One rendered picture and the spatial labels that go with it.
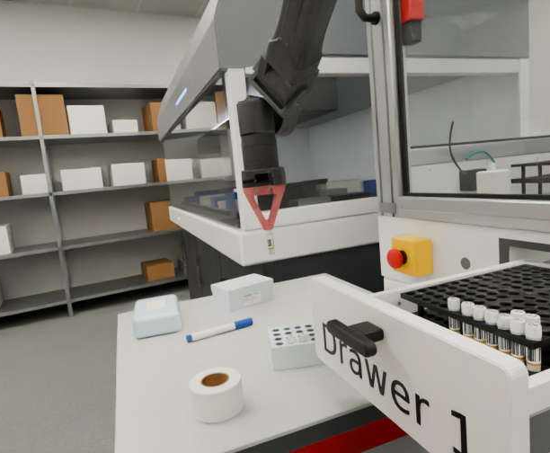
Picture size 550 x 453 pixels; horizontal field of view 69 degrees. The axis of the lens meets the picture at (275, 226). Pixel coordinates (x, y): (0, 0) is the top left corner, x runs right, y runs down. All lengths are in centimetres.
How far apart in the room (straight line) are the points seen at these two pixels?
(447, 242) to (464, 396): 50
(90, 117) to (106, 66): 78
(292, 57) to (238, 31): 69
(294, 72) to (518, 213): 40
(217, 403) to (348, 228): 88
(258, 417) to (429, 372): 27
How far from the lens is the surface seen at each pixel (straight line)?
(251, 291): 96
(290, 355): 66
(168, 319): 87
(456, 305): 48
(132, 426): 61
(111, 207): 441
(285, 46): 56
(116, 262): 447
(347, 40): 138
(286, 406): 58
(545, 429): 39
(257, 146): 63
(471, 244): 77
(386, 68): 93
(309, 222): 126
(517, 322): 43
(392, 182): 92
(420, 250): 82
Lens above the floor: 107
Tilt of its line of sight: 7 degrees down
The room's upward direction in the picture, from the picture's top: 6 degrees counter-clockwise
